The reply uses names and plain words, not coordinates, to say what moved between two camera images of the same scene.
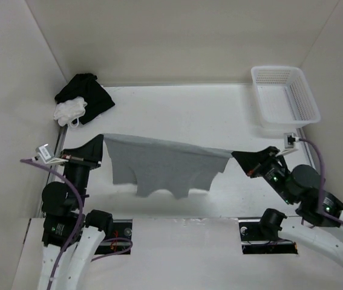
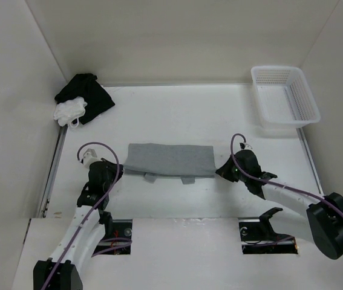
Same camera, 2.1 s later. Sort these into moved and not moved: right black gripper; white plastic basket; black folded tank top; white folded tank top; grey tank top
Moved: right black gripper; grey tank top
Not moved: white folded tank top; white plastic basket; black folded tank top
